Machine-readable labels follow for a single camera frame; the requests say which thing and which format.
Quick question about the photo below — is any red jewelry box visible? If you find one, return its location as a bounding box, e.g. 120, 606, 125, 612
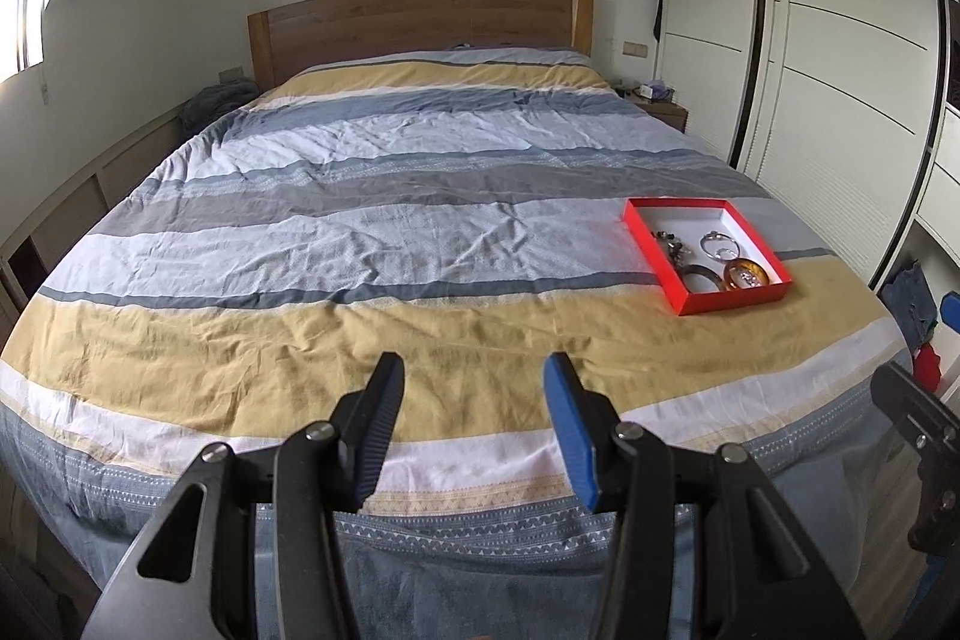
623, 197, 793, 317

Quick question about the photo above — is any dark beaded bracelet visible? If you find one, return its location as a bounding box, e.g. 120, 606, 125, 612
650, 229, 695, 267

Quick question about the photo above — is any wooden headboard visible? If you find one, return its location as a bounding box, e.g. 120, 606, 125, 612
247, 0, 596, 89

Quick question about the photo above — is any wooden nightstand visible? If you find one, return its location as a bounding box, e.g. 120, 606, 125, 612
615, 85, 688, 133

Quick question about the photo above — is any white sliding wardrobe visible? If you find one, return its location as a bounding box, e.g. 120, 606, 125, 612
658, 0, 949, 284

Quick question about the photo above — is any thin silver bangle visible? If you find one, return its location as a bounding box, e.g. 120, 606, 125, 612
700, 230, 742, 263

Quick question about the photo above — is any dark brown bangle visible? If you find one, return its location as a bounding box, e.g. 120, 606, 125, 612
677, 263, 727, 294

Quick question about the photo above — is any amber resin bangle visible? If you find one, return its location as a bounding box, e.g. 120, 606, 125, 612
722, 257, 771, 291

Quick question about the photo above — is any striped duvet bed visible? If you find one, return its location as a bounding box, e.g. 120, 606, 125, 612
2, 49, 905, 638

